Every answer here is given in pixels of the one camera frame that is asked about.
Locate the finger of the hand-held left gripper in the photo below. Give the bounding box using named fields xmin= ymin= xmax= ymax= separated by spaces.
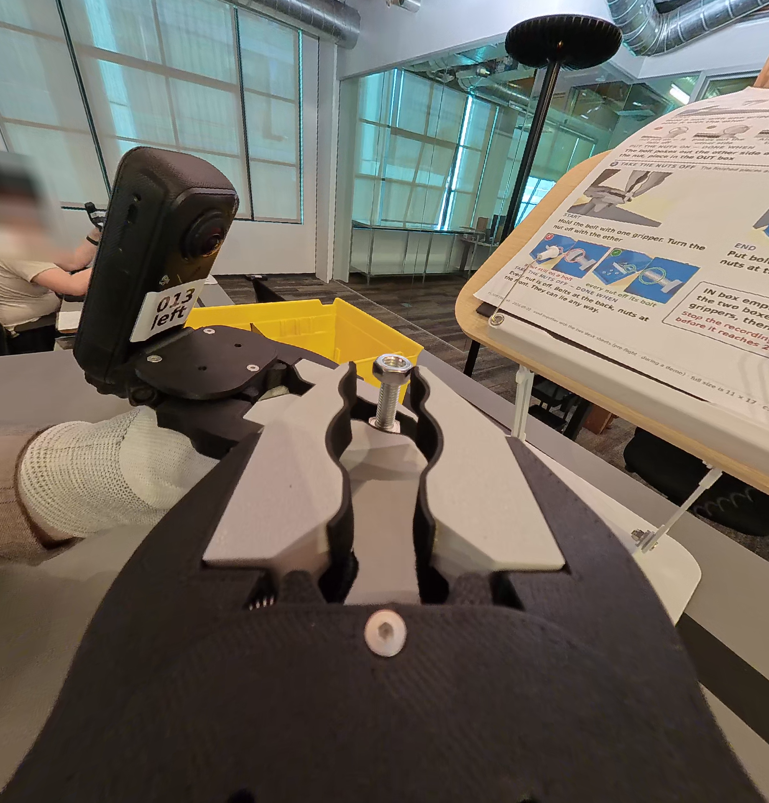
xmin=278 ymin=366 xmax=340 ymax=410
xmin=348 ymin=419 xmax=428 ymax=483

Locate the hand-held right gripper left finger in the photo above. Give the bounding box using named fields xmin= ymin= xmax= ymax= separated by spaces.
xmin=201 ymin=361 xmax=361 ymax=603

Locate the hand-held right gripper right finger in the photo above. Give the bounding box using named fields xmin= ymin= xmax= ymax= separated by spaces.
xmin=409 ymin=364 xmax=566 ymax=604

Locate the yellow plastic bin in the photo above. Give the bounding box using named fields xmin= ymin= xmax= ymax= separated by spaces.
xmin=185 ymin=298 xmax=399 ymax=385

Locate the silver hex bolt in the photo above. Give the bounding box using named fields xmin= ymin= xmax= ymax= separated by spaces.
xmin=370 ymin=381 xmax=406 ymax=435

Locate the person's left hand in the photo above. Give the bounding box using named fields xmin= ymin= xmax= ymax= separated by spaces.
xmin=17 ymin=407 xmax=222 ymax=543

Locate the wooden document stand board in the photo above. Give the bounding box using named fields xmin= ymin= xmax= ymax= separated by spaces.
xmin=455 ymin=38 xmax=769 ymax=489

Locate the printed instruction sheet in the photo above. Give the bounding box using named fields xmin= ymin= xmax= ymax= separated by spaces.
xmin=478 ymin=94 xmax=769 ymax=418

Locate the black floor lamp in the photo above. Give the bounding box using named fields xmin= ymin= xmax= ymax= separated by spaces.
xmin=503 ymin=15 xmax=623 ymax=246

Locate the silver ventilation duct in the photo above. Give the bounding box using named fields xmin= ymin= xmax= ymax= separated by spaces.
xmin=610 ymin=0 xmax=769 ymax=59
xmin=227 ymin=0 xmax=363 ymax=43

